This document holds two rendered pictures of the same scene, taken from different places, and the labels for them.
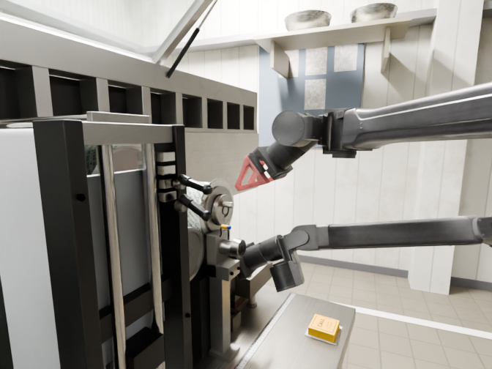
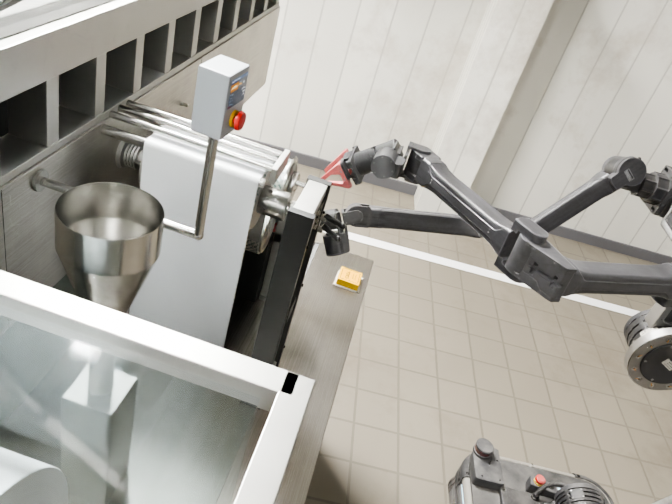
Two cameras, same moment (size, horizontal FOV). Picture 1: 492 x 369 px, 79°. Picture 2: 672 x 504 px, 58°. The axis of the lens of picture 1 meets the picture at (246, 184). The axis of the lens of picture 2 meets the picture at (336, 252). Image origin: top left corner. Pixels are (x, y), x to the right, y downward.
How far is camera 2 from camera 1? 1.00 m
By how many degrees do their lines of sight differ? 35
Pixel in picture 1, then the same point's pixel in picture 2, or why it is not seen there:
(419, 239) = (443, 229)
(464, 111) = (476, 221)
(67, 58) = (157, 15)
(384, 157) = (432, 17)
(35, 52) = (141, 23)
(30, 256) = (186, 242)
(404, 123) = (453, 203)
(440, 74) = not seen: outside the picture
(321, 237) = (372, 218)
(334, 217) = (336, 97)
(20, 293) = (162, 263)
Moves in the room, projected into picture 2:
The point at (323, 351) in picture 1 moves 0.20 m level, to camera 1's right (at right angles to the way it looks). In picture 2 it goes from (349, 297) to (408, 298)
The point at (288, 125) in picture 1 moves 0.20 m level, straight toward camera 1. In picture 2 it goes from (384, 165) to (404, 215)
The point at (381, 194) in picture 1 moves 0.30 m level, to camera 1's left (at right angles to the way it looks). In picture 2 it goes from (412, 74) to (371, 68)
